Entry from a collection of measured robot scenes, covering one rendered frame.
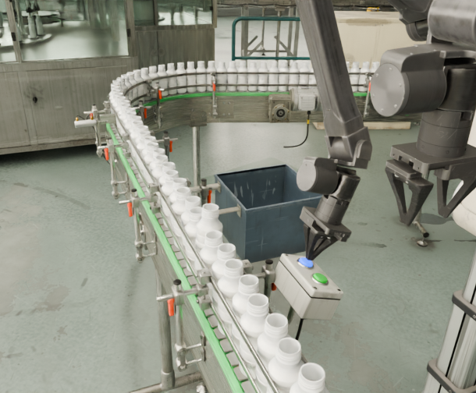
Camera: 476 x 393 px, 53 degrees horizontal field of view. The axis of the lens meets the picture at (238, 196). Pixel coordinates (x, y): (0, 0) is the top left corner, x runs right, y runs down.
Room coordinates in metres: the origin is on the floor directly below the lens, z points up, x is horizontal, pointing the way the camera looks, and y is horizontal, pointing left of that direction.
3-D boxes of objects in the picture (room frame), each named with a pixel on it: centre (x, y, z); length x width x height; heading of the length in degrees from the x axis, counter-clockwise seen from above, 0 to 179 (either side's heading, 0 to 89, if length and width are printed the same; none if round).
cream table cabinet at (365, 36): (5.39, -1.37, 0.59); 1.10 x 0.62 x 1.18; 95
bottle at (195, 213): (0.98, 0.10, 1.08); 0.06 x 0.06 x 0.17
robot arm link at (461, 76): (0.55, -0.24, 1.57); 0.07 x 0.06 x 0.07; 113
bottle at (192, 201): (1.04, 0.11, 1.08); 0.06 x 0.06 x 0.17
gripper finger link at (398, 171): (0.55, -0.23, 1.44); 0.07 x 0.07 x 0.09; 23
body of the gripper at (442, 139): (0.55, -0.25, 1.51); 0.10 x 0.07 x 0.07; 113
